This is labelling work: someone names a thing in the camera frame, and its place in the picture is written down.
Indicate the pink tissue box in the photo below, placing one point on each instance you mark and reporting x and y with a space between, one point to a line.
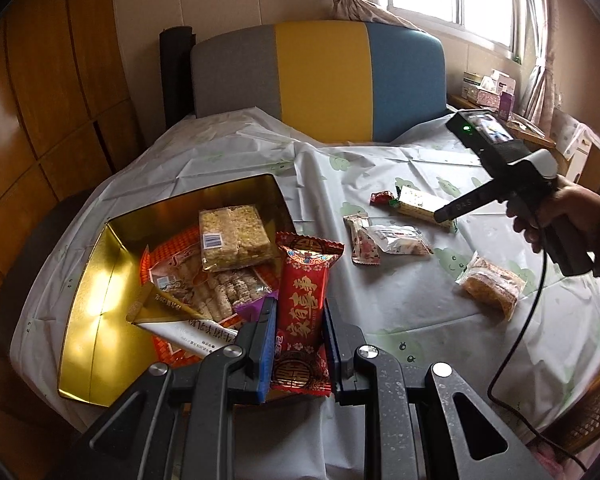
482 97

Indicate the white cardboard box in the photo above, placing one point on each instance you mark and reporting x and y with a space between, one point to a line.
577 150

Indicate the white and gold snack packet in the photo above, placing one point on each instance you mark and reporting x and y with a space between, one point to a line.
177 323

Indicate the purple small box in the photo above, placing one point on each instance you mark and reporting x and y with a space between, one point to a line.
505 106

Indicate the pale green-patterned tablecloth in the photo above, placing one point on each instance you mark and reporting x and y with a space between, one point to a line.
541 361

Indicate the yellow puffed rice cake pack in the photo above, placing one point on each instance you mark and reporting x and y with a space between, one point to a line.
233 238

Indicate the red foil snack bar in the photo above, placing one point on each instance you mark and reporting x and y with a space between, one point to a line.
300 363

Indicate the purple snack pouch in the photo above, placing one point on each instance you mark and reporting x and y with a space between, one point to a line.
251 312

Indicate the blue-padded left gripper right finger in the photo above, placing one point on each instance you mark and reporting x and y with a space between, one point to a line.
420 423

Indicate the red and gold tin box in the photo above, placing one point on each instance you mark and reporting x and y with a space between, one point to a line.
102 352

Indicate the brown pastry clear bag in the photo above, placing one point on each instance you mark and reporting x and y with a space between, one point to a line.
491 285

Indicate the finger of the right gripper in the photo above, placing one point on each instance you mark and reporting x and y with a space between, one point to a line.
492 191

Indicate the orange biscuit bag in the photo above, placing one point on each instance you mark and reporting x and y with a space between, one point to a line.
175 267

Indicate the wicker chair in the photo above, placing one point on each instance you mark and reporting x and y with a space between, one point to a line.
581 424

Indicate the person's right hand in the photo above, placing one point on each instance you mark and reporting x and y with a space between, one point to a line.
579 204

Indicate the red and white candy packet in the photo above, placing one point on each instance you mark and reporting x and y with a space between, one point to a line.
364 249

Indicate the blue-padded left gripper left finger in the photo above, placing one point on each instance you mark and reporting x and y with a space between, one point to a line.
185 413

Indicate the grey yellow blue headboard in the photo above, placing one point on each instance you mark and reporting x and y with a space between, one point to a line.
335 81

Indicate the green-ended cracker pack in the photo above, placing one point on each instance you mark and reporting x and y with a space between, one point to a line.
421 206

